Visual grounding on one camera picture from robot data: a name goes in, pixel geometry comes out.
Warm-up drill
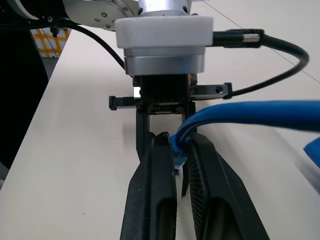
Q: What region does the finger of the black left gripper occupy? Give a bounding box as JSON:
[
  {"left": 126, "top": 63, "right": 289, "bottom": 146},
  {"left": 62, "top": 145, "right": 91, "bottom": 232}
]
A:
[
  {"left": 135, "top": 109, "right": 156, "bottom": 161},
  {"left": 180, "top": 100, "right": 198, "bottom": 198}
]

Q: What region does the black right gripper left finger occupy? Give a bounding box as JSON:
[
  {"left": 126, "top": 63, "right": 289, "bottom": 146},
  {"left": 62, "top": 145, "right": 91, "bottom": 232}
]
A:
[{"left": 119, "top": 131, "right": 178, "bottom": 240}]

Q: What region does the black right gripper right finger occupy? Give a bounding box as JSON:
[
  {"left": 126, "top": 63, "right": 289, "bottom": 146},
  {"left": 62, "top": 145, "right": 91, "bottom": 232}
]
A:
[{"left": 186, "top": 131, "right": 270, "bottom": 240}]

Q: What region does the blue cable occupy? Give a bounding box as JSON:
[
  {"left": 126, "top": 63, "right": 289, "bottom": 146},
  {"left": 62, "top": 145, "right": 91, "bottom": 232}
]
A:
[{"left": 169, "top": 99, "right": 320, "bottom": 176}]

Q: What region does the blue plastic bin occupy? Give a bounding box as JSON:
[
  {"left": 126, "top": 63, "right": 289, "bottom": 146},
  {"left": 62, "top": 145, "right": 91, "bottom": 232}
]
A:
[{"left": 303, "top": 136, "right": 320, "bottom": 176}]

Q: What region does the yellow white grid patterned object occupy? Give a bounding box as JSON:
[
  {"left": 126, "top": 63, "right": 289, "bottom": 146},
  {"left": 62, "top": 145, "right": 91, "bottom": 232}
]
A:
[{"left": 30, "top": 27, "right": 70, "bottom": 59}]

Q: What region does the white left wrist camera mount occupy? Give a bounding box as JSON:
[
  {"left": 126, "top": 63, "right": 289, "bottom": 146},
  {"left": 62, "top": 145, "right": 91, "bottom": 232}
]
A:
[{"left": 114, "top": 15, "right": 215, "bottom": 49}]

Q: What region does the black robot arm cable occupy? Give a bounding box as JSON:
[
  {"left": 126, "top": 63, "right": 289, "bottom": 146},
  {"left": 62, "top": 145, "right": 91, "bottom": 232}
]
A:
[
  {"left": 212, "top": 28, "right": 311, "bottom": 97},
  {"left": 56, "top": 21, "right": 126, "bottom": 70}
]

